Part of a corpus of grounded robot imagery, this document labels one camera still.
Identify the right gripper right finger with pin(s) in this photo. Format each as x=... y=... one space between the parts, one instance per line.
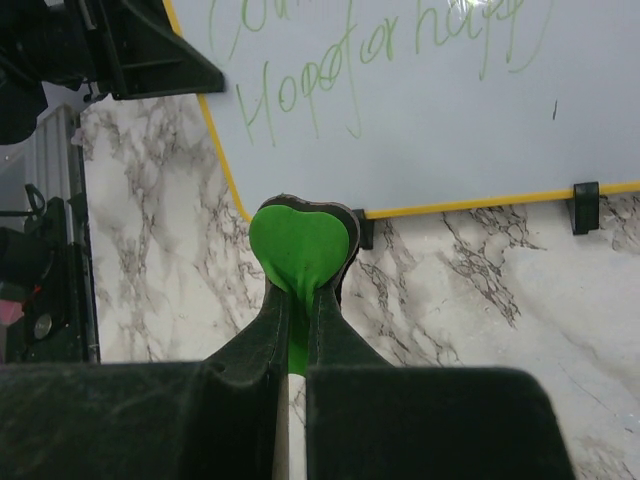
x=367 y=419

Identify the aluminium frame rail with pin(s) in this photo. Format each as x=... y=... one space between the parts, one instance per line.
x=55 y=166

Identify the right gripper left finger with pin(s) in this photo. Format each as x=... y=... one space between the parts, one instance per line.
x=224 y=417

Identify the green whiteboard eraser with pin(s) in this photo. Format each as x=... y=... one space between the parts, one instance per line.
x=302 y=247

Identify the yellow framed whiteboard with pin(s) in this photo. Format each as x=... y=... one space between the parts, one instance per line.
x=409 y=107

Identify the black whiteboard stand foot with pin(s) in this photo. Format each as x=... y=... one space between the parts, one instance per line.
x=367 y=227

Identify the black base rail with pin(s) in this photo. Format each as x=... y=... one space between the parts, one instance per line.
x=46 y=270

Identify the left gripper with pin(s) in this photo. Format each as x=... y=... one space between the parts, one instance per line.
x=42 y=43

